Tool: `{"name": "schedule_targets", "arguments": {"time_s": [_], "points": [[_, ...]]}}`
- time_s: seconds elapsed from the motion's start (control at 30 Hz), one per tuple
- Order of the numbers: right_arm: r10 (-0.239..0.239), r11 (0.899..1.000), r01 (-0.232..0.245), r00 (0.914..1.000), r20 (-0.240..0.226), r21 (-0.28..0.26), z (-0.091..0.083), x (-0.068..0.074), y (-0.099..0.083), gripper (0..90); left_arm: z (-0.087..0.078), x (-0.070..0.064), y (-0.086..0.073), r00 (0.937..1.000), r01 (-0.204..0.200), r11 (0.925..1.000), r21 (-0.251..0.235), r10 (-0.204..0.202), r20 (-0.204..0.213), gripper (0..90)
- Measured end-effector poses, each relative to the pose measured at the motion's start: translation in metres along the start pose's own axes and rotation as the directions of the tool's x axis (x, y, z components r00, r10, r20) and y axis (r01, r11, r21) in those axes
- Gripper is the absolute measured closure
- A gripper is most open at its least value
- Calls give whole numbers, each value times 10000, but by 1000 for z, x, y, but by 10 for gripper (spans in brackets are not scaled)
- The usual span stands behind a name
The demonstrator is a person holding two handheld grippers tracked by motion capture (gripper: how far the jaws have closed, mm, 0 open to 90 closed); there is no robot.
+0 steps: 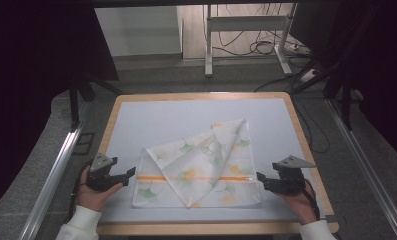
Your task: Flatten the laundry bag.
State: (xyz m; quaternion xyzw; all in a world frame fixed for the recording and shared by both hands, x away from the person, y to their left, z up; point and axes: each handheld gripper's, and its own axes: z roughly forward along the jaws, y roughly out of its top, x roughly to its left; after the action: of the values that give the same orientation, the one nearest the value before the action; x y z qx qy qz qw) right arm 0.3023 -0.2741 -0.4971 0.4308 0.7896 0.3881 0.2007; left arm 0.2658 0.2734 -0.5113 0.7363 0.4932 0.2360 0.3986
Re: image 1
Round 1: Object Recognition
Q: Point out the black metal stand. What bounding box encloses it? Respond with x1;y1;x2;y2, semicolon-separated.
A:
68;74;123;132
322;74;365;132

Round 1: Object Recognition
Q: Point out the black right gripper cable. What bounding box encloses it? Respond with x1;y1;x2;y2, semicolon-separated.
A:
304;178;321;222

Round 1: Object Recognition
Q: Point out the black rectangular floor frame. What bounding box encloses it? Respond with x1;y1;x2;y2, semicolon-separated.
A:
72;132;96;156

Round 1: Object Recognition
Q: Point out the tangle of black floor cables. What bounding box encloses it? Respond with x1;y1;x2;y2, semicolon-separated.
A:
215;3;309;58

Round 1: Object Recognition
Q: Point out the white metal desk frame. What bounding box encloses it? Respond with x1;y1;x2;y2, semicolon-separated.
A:
203;3;298;79

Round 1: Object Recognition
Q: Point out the white power strip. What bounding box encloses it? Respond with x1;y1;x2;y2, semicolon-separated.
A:
299;67;319;83

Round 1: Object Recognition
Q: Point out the white cabinet panel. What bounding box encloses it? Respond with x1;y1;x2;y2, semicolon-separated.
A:
94;5;183;58

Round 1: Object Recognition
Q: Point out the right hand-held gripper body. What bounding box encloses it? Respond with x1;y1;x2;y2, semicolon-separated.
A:
271;154;317;196

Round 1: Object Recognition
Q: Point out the white floral pillowcase orange zipper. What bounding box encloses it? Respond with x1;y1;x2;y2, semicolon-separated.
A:
131;118;264;209

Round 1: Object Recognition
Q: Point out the aluminium floor rail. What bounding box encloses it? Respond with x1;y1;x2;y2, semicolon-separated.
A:
325;99;397;240
18;102;91;240

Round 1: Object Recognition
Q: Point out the black floor cable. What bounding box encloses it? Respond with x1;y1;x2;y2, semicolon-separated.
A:
253;73;302;93

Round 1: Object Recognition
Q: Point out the person's left hand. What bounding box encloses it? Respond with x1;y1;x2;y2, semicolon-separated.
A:
75;165;125;213

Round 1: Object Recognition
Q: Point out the thin black looped cable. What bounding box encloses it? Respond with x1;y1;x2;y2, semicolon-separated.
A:
293;95;331;155

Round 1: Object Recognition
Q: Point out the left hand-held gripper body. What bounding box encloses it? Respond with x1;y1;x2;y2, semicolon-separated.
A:
85;152;124;193

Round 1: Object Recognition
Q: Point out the person's right hand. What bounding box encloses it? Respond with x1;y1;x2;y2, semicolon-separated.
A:
275;180;318;226

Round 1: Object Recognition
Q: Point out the black curtain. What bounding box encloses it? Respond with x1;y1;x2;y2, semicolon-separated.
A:
290;0;397;168
0;0;120;216

